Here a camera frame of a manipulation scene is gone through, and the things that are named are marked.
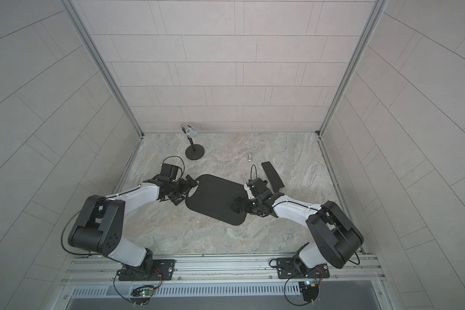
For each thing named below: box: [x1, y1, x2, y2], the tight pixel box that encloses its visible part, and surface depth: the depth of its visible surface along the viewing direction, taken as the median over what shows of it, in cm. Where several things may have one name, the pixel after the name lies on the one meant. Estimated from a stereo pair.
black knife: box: [260, 161, 285, 194], surface depth 101 cm
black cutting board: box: [185, 174, 249, 226], surface depth 93 cm
